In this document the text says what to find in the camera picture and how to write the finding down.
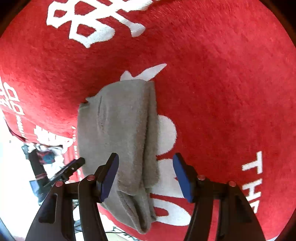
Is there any grey fleece small garment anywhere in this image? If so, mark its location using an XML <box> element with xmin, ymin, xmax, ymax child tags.
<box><xmin>77</xmin><ymin>79</ymin><xmax>159</xmax><ymax>234</ymax></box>

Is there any red blanket with white print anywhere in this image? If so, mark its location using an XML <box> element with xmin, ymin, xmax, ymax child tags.
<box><xmin>1</xmin><ymin>1</ymin><xmax>295</xmax><ymax>240</ymax></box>

